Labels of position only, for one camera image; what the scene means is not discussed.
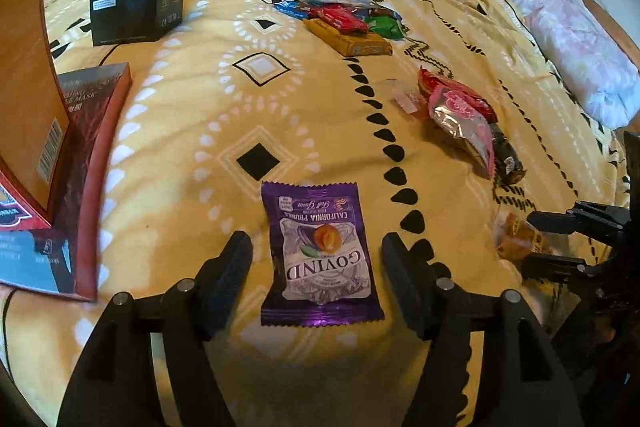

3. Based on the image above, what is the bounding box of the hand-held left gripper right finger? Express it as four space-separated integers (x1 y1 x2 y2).
382 232 586 427

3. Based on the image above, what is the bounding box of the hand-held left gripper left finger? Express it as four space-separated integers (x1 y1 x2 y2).
57 231 253 427

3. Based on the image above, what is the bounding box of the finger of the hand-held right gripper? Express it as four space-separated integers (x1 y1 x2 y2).
526 201 627 239
521 254 601 280

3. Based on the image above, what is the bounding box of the clear packet of yellow snacks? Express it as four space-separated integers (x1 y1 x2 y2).
492 211 553 260

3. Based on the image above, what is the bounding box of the purple prune packet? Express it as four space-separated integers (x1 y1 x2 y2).
260 181 386 327

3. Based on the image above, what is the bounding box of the pink floral snack packet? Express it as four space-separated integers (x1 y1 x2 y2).
429 87 497 180

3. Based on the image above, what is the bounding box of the small red snack packet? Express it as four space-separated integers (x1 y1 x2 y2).
419 67 493 118

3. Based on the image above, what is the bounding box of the small clear packet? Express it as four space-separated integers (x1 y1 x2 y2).
377 79 426 114

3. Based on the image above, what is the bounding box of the dark red mask box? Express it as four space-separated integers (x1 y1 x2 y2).
47 62 132 300

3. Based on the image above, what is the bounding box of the red and blue printed box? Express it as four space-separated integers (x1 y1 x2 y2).
0 169 78 297

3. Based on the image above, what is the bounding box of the golden brown snack packet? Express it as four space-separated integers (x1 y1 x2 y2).
303 18 392 56

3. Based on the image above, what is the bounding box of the green snack packet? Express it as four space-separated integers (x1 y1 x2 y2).
365 14 403 40

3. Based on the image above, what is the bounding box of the orange cardboard box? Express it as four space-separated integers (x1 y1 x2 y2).
0 0 71 215

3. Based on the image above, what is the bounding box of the blue black snack packet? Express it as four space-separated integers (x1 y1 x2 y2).
272 0 321 18

